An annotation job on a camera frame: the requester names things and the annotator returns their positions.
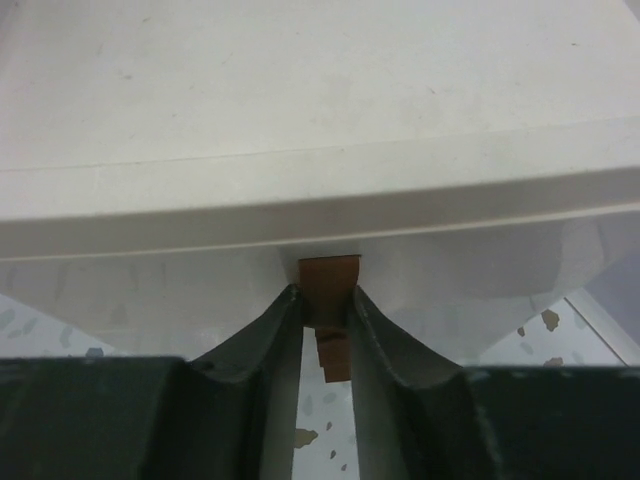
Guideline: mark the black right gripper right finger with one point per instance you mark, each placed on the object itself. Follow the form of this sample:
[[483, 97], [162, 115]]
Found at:
[[419, 415]]

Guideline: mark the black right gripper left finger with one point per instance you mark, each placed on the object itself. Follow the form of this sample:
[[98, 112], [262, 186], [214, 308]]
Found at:
[[228, 414]]

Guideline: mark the cream drawer organizer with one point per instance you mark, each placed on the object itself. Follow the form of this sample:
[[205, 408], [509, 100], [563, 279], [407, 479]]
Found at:
[[165, 165]]

